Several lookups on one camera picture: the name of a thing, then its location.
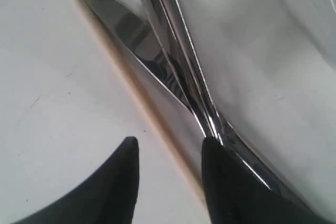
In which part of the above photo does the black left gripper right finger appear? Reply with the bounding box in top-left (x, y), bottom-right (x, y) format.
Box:
top-left (202, 137), bottom-right (325, 223)

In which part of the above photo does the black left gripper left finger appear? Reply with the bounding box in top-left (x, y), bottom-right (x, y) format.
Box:
top-left (18, 136), bottom-right (139, 223)

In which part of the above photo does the steel table knife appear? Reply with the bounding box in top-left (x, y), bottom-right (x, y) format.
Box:
top-left (84, 0), bottom-right (200, 120)

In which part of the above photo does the wooden chopstick long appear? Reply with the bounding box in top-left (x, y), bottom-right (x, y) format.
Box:
top-left (71, 0), bottom-right (207, 209)

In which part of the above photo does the white square plate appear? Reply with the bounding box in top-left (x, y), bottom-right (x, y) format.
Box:
top-left (170, 0), bottom-right (335, 219)

